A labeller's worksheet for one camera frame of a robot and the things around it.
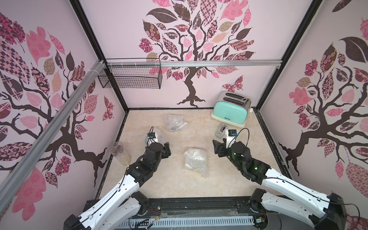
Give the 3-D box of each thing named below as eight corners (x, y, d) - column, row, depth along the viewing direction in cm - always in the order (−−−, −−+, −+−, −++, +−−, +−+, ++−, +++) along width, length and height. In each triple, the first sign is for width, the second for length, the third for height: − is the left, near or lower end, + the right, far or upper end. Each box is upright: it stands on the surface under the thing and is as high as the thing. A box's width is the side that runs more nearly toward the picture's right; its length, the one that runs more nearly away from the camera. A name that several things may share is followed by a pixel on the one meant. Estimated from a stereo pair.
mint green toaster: (210, 119, 115) (214, 103, 102) (218, 104, 127) (222, 88, 113) (241, 129, 108) (249, 114, 95) (246, 113, 119) (254, 97, 106)
